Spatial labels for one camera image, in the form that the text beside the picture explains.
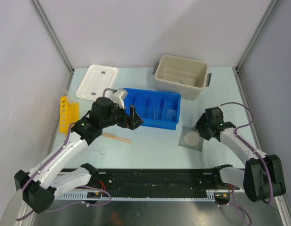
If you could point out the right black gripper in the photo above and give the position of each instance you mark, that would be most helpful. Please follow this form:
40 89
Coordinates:
199 126

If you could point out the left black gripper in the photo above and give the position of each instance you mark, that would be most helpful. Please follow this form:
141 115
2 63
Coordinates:
132 121

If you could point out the wire gauze with ceramic centre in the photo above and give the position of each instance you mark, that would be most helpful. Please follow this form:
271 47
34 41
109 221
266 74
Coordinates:
190 139

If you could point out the wooden test tube clamp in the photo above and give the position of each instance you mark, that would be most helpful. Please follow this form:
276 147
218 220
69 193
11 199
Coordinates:
116 138

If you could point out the clear glass test tube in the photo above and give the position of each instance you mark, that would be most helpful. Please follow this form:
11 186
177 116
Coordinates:
67 94

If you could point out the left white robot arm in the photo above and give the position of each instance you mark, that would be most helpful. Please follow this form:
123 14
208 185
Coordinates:
40 184

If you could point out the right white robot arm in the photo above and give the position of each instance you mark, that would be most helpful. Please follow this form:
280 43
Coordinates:
262 178

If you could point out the blue divided plastic tray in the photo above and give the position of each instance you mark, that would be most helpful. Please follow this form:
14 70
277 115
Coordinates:
140 98

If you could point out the beige plastic storage bin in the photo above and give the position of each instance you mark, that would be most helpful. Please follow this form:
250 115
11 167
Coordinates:
186 77

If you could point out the white plastic bin lid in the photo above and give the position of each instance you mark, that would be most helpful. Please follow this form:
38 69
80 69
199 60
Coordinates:
96 80

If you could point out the yellow test tube rack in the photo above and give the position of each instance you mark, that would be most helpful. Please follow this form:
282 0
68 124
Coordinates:
69 113

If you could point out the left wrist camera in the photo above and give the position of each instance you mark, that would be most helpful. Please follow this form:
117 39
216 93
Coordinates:
119 96

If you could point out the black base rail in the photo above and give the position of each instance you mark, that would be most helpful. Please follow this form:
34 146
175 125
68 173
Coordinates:
157 183

